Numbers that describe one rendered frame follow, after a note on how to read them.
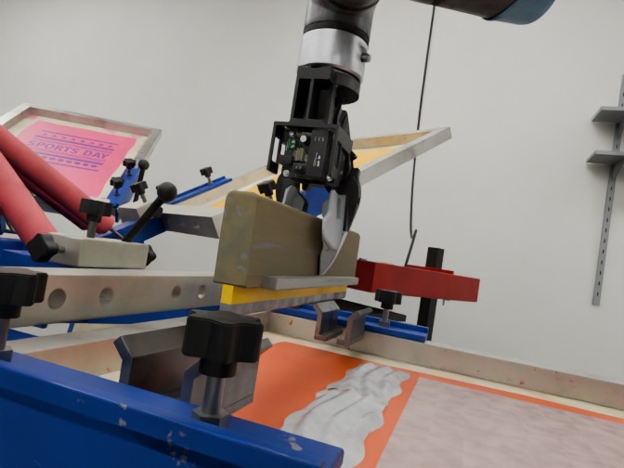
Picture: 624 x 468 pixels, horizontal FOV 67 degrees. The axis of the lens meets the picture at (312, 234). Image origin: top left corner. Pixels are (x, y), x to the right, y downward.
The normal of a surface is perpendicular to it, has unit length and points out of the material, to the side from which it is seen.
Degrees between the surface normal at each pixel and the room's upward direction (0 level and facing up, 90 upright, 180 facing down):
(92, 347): 90
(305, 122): 90
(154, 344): 45
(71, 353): 90
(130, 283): 90
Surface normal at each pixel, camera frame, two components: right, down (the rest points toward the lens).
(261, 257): 0.94, 0.12
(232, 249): -0.32, -0.09
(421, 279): 0.65, 0.07
